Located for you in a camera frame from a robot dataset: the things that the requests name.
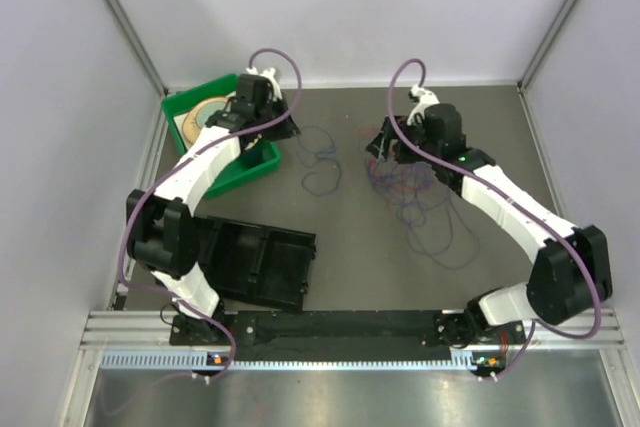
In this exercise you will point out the black two-compartment tray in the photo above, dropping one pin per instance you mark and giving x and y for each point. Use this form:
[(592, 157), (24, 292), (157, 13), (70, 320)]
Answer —
[(256, 264)]

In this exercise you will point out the wooden round plate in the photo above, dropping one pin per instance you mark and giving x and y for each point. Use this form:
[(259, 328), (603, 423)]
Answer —
[(197, 122)]

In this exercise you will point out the aluminium corner post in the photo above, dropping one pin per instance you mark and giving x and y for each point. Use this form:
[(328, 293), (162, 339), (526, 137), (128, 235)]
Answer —
[(551, 35), (134, 42)]

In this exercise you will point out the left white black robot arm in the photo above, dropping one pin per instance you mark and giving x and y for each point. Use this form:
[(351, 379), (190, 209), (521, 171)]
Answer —
[(161, 231)]

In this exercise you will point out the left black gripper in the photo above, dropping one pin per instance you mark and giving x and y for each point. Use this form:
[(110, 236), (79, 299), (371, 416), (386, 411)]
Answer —
[(287, 130)]

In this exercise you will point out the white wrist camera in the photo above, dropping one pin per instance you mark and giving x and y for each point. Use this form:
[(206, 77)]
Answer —
[(271, 75), (423, 99)]

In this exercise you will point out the left aluminium corner post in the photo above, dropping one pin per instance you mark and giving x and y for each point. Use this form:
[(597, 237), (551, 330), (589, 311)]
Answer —
[(134, 42)]

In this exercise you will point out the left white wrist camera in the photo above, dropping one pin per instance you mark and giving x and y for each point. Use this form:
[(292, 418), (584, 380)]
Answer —
[(271, 75)]

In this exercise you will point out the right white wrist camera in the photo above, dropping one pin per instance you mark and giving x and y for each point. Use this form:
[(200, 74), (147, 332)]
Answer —
[(423, 99)]

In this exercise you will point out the aluminium frame rail front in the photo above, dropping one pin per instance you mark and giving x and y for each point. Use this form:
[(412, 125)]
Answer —
[(145, 330)]

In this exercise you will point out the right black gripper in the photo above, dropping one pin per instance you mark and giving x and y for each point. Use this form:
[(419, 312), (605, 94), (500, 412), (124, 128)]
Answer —
[(381, 147)]

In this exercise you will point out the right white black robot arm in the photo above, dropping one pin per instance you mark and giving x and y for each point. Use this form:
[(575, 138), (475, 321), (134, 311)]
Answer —
[(570, 265)]

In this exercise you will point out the green plastic bin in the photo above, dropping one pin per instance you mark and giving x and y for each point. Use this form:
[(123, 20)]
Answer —
[(261, 161)]

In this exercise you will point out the right aluminium corner post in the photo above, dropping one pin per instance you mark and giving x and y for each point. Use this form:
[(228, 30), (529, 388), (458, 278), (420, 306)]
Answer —
[(551, 35)]

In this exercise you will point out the teal glass bowl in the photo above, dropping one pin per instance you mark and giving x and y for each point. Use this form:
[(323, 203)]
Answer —
[(208, 109)]

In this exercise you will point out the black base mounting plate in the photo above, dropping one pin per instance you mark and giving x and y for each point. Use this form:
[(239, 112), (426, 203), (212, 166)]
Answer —
[(360, 335)]

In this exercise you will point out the black mug with beige inside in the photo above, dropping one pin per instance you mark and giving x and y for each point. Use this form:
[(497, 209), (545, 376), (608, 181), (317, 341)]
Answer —
[(250, 141)]

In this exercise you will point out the white slotted cable duct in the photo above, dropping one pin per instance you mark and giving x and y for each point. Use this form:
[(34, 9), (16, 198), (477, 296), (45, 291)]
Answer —
[(209, 361)]

